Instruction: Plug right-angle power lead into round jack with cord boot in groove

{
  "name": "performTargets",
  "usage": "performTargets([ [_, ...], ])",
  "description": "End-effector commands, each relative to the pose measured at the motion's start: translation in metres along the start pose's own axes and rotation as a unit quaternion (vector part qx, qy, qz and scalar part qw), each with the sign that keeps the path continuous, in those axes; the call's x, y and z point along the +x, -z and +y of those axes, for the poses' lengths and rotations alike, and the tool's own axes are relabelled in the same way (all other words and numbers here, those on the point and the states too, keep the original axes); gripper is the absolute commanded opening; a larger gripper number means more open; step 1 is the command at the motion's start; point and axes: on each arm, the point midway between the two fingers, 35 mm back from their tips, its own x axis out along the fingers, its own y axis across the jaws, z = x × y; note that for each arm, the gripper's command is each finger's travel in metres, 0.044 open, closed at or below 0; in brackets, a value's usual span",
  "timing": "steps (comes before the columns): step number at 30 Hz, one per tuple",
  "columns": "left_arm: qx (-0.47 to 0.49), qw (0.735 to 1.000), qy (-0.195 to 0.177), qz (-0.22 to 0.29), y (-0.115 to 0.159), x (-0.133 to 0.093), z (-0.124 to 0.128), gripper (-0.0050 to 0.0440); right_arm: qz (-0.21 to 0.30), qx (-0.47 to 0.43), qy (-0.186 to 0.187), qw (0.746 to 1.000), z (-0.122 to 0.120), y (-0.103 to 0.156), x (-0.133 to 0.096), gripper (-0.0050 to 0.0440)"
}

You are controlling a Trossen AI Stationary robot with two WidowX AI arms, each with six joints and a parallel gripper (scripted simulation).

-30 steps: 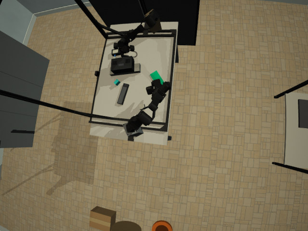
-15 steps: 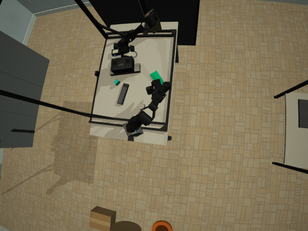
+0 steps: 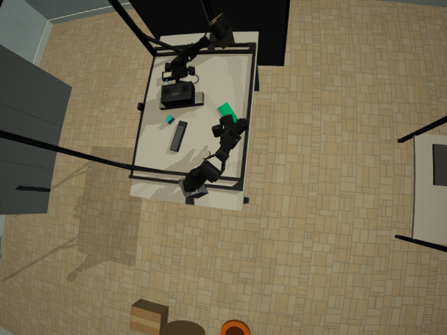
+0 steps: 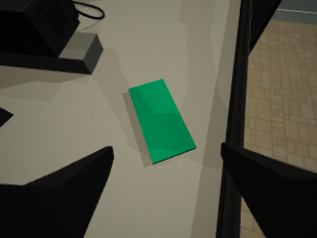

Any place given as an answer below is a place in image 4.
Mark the green flat rectangular block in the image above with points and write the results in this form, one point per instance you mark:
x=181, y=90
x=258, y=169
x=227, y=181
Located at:
x=164, y=130

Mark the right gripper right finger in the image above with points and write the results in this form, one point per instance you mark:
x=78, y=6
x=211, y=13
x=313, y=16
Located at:
x=281, y=197

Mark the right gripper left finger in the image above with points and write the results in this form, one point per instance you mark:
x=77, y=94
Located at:
x=58, y=205

